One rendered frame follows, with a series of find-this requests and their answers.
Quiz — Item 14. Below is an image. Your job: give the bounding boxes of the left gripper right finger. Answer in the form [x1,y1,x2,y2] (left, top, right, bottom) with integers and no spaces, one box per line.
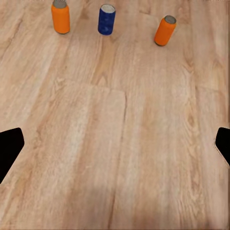
[215,127,230,165]

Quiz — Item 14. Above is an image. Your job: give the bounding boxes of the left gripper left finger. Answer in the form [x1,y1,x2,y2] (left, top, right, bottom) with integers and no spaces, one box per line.
[0,127,24,184]

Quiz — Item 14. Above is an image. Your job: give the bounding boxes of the can of soda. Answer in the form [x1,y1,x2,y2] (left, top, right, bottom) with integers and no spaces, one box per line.
[154,15,176,46]
[51,0,70,35]
[98,3,115,35]

